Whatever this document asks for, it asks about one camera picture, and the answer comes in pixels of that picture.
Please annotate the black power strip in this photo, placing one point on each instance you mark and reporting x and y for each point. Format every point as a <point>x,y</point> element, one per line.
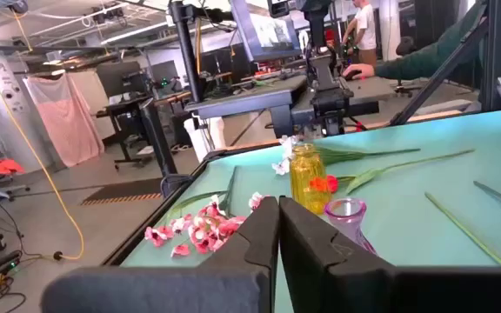
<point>4,261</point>

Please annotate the computer monitor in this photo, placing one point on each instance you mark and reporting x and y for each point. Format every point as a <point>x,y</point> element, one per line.
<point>268,35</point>

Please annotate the grey standing desk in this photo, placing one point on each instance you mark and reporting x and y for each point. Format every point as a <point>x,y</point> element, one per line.
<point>242,104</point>
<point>372,91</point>

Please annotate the white waste bin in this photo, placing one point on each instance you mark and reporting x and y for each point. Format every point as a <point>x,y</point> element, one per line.
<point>202,139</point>

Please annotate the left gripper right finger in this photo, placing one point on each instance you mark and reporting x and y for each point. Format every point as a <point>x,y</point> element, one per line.
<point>342,282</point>

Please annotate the yellow glass vase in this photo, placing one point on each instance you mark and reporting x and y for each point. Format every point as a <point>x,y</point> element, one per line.
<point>307,178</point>

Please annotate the black monitor pole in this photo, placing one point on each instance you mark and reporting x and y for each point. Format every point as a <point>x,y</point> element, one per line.
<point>187,56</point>

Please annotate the black office chair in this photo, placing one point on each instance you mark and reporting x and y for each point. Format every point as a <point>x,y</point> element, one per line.
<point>406,45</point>

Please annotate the black computer mouse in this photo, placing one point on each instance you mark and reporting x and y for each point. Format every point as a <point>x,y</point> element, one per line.
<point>351,77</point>

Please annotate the white column with signs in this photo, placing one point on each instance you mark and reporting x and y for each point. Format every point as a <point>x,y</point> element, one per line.
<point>2,78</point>

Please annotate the purple glass vase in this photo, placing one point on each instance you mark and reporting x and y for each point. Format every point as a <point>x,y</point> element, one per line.
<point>347,217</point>

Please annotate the hazard-striped floor mat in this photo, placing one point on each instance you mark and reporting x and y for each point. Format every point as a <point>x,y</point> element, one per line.
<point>124,189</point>

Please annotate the person's hand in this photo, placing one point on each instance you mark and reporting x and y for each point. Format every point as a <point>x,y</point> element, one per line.
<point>359,70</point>

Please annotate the pink artificial flower bunch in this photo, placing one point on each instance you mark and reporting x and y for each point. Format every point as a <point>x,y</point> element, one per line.
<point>207,230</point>

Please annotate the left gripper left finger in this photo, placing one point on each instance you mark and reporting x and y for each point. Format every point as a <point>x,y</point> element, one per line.
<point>233,282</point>

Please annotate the red artificial tulip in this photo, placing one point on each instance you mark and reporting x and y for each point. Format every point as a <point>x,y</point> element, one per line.
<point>463,227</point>
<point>332,183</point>

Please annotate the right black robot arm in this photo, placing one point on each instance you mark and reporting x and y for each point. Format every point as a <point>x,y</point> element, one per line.
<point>324,104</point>

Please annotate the pink hanging cloth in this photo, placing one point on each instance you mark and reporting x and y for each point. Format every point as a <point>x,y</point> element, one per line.
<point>63,121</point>

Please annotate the black rolling desk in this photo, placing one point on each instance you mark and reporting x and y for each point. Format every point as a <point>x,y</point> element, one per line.
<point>122,108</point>

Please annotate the person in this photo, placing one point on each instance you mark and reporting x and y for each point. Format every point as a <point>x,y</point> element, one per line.
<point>365,26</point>
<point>424,61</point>

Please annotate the black monitor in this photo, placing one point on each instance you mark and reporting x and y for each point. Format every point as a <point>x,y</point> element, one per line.
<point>120,78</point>

